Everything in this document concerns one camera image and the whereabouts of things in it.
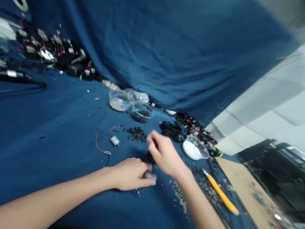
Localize clear cup of tan parts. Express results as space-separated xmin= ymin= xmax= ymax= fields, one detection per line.
xmin=107 ymin=88 xmax=136 ymax=114

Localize scattered small metal bits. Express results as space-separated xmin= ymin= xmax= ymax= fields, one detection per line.
xmin=165 ymin=177 xmax=194 ymax=216

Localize black metal rack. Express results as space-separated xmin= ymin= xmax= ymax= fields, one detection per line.
xmin=231 ymin=135 xmax=305 ymax=221

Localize small silver motor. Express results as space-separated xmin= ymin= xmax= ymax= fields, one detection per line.
xmin=142 ymin=171 xmax=158 ymax=182

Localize cardboard sheet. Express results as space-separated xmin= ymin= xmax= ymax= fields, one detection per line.
xmin=207 ymin=157 xmax=305 ymax=229

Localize blue cloth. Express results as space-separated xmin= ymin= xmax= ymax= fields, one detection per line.
xmin=0 ymin=0 xmax=305 ymax=229

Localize yellow utility knife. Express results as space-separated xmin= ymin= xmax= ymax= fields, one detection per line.
xmin=196 ymin=167 xmax=245 ymax=216

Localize person's left hand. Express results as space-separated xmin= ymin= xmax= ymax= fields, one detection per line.
xmin=109 ymin=155 xmax=160 ymax=195

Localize pile of wired black parts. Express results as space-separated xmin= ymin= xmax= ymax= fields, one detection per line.
xmin=7 ymin=17 xmax=109 ymax=83

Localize clear cup of black screws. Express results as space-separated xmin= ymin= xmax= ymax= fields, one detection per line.
xmin=129 ymin=101 xmax=156 ymax=125

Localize silver motor with wires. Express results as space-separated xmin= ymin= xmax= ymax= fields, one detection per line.
xmin=108 ymin=126 xmax=123 ymax=147

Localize pile of black round parts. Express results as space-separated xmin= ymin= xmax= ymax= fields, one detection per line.
xmin=157 ymin=120 xmax=188 ymax=144

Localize black tool with cable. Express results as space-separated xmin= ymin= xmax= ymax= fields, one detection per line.
xmin=0 ymin=67 xmax=49 ymax=106

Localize clear cup of white parts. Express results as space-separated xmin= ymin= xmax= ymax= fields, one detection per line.
xmin=181 ymin=134 xmax=212 ymax=162

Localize person's right hand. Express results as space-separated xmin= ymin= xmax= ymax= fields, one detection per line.
xmin=143 ymin=129 xmax=199 ymax=180

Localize red wire with connector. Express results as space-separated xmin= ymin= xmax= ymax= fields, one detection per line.
xmin=93 ymin=129 xmax=114 ymax=167

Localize pile of black screws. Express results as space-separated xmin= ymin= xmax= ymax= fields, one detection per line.
xmin=122 ymin=125 xmax=149 ymax=143

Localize clear plastic bag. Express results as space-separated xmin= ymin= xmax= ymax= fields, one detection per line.
xmin=117 ymin=87 xmax=151 ymax=106

